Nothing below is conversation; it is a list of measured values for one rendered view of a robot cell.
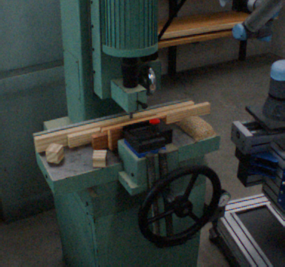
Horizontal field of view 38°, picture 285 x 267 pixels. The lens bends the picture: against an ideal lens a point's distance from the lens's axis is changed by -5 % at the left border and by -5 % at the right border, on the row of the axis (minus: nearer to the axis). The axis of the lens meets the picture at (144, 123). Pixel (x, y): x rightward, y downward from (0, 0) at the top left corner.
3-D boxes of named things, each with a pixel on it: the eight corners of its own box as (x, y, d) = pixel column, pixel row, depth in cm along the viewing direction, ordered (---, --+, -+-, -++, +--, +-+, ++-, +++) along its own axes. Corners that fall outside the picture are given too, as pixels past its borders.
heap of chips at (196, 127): (196, 140, 143) (197, 130, 141) (175, 123, 154) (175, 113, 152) (217, 134, 147) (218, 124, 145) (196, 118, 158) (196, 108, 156)
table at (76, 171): (64, 216, 117) (61, 199, 115) (35, 163, 141) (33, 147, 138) (236, 162, 142) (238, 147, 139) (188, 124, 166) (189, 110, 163)
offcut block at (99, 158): (107, 159, 133) (106, 150, 132) (105, 167, 129) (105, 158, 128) (94, 159, 133) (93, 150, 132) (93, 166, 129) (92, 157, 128)
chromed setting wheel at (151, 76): (150, 102, 156) (150, 70, 150) (135, 90, 166) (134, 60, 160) (157, 101, 157) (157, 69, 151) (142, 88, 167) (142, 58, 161)
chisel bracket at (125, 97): (128, 117, 139) (127, 93, 135) (110, 101, 150) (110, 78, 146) (148, 113, 142) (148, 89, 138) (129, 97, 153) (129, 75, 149)
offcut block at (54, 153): (58, 163, 130) (56, 152, 128) (47, 161, 131) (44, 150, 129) (64, 156, 134) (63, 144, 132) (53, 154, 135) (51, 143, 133)
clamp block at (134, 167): (136, 187, 125) (135, 161, 121) (116, 164, 136) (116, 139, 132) (179, 173, 131) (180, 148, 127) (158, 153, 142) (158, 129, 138)
